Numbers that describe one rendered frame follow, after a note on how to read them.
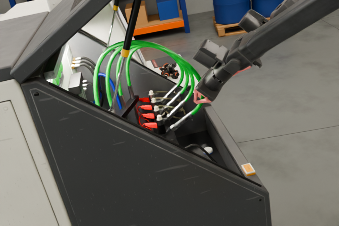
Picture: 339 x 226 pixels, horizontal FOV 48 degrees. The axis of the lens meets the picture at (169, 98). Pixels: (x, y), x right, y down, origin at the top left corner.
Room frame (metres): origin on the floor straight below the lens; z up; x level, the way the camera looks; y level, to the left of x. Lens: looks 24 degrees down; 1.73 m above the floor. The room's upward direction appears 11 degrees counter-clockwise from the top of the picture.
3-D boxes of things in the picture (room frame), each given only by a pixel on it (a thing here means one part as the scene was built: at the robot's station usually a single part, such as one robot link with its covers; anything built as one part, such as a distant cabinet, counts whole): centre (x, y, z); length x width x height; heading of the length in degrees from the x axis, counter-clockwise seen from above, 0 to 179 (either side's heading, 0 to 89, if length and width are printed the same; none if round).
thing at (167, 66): (1.98, -0.03, 1.01); 0.23 x 0.11 x 0.06; 5
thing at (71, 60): (1.45, 0.33, 1.20); 0.13 x 0.03 x 0.31; 5
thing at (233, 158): (1.25, -0.19, 0.87); 0.62 x 0.04 x 0.16; 5
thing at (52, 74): (1.21, 0.31, 1.43); 0.54 x 0.03 x 0.02; 5
